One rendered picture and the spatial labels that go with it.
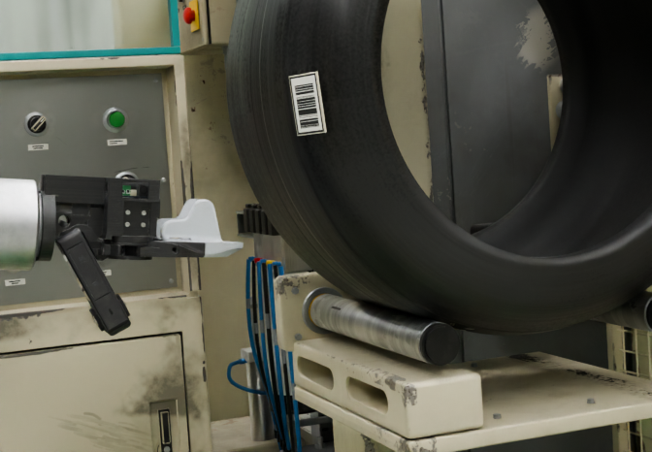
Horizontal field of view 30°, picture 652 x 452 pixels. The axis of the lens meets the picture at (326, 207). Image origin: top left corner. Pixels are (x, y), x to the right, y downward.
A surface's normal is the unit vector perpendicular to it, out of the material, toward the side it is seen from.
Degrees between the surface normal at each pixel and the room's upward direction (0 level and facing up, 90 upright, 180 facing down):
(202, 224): 90
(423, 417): 90
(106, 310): 89
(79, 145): 90
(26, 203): 58
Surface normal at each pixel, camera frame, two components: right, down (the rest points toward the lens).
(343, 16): 0.18, -0.01
